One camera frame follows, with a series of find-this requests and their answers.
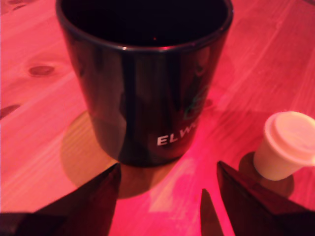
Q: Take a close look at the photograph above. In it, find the white coffee capsule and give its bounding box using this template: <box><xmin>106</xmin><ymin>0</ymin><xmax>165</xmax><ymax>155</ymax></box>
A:
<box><xmin>253</xmin><ymin>111</ymin><xmax>315</xmax><ymax>181</ymax></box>

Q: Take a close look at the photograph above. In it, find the black Elwood mug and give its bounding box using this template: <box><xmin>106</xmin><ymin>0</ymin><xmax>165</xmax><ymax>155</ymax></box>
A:
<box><xmin>56</xmin><ymin>0</ymin><xmax>234</xmax><ymax>168</ymax></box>

